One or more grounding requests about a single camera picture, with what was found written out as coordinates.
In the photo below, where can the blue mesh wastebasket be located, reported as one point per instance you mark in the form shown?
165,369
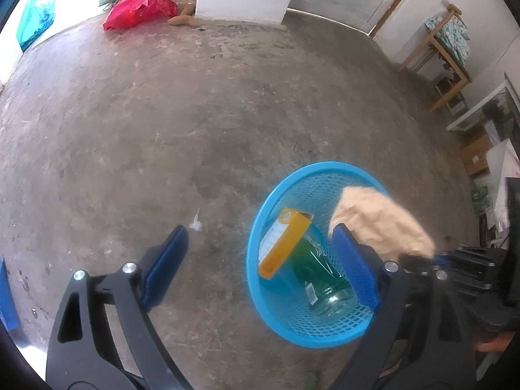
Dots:
313,189

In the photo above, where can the small cardboard box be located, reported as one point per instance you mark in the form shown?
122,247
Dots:
477,156

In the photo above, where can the white paper scrap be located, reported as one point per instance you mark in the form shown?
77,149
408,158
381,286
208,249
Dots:
197,224

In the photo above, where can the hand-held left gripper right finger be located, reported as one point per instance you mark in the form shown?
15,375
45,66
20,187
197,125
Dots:
357,268

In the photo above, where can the green plastic bottle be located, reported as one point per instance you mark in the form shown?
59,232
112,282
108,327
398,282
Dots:
321,276

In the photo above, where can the light wooden chair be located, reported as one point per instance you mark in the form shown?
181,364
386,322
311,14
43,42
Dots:
449,95

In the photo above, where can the red plastic bag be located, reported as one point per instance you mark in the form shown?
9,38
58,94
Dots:
138,8

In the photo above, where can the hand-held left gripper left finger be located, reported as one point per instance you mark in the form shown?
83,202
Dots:
166,268

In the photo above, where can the brown paper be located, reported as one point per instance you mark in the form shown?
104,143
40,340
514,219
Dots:
382,219

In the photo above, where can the blue plastic object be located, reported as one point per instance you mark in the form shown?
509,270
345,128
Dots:
7,300

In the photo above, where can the person's right hand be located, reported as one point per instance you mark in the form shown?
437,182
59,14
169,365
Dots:
495,343

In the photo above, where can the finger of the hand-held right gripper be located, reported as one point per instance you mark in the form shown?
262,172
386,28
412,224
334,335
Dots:
418,264

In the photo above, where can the yellow and white box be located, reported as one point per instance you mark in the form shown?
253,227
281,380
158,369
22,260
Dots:
284,248

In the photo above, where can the floral cushion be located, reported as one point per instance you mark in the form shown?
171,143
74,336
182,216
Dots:
453,34

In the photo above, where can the teal plastic bag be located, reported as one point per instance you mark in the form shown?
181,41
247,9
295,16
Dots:
34,20

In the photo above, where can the sweet potato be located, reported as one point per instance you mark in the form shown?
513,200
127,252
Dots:
187,9
183,20

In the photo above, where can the green carton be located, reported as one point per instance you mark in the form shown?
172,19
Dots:
481,200

